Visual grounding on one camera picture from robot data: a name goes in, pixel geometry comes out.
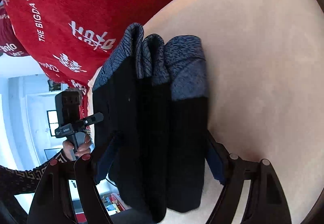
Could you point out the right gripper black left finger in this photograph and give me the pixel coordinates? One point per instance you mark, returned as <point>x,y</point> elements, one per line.
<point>52,202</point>

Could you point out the dark blue patterned pants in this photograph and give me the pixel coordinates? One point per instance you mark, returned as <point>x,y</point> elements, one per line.
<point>153,95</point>

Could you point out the black patterned sleeve forearm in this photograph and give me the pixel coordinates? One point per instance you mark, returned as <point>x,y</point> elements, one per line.
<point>15,182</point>

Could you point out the person's left hand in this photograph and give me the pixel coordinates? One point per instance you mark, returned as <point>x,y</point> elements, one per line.
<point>85,148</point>

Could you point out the dark red patterned cushion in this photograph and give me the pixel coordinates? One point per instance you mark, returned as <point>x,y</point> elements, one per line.
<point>10,44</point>

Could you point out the red blanket with white characters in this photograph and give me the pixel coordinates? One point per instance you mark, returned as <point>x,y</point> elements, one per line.
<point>71,39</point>

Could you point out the cream sofa cushion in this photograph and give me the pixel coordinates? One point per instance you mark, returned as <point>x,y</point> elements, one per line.
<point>265,66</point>

